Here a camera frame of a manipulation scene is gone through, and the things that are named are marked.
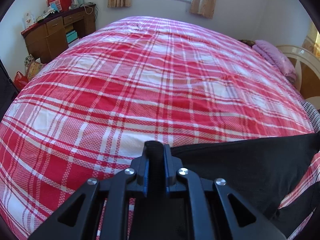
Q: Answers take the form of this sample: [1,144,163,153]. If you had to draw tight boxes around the black pants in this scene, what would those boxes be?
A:
[145,132,320,240]

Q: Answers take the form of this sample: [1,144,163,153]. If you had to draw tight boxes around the red plaid bed sheet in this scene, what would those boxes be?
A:
[1,17,313,239]

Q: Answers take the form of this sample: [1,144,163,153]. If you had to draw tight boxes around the striped pillow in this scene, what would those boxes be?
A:
[300,101,320,133]

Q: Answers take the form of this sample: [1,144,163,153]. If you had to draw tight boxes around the teal storage box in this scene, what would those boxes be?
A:
[66,30,78,44]

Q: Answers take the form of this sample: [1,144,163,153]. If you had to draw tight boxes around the floral patterned bag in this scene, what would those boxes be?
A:
[24,54,45,81]

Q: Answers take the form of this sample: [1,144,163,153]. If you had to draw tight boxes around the red plastic bag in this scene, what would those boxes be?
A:
[14,72,29,90]

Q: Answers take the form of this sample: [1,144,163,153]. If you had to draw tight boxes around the black folding chair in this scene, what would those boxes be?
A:
[0,61,19,121]

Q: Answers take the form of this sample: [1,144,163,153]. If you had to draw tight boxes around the pink folded blanket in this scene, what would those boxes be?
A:
[252,40,297,83]

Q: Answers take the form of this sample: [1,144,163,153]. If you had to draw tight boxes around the cream wooden headboard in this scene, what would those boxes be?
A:
[277,45,319,111]

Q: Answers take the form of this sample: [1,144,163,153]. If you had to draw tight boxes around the brown wooden desk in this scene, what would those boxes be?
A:
[21,3,96,63]

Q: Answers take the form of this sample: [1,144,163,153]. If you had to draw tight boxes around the red gift bag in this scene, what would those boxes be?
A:
[47,0,72,12]

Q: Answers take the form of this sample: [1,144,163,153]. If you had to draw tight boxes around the white greeting card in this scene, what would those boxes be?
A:
[23,11,35,29]

